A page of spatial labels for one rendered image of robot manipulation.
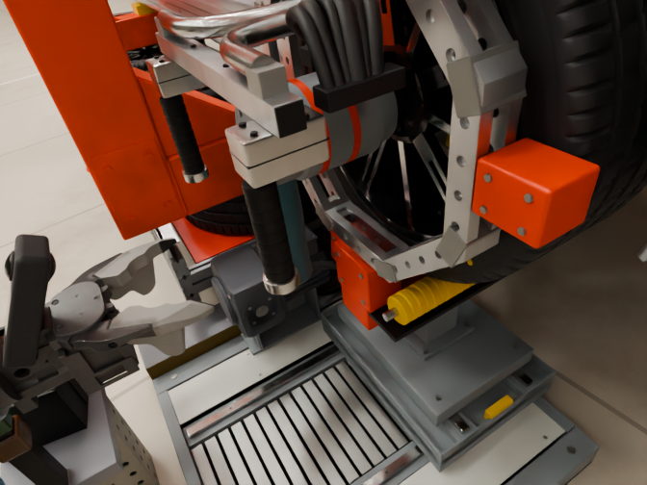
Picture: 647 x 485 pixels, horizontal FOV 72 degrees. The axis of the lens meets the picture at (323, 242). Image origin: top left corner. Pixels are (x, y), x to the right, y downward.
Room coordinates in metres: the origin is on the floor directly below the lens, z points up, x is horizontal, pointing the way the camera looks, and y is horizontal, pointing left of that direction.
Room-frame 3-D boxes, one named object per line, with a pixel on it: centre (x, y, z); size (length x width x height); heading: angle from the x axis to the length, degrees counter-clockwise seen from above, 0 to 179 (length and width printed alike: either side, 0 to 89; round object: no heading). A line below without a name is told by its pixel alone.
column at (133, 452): (0.55, 0.56, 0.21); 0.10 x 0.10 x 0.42; 26
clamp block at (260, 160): (0.42, 0.03, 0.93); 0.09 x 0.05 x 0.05; 116
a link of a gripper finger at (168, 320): (0.29, 0.16, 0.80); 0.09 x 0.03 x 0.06; 84
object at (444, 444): (0.73, -0.23, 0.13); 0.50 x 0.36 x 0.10; 26
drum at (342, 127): (0.63, -0.02, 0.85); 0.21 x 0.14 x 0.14; 116
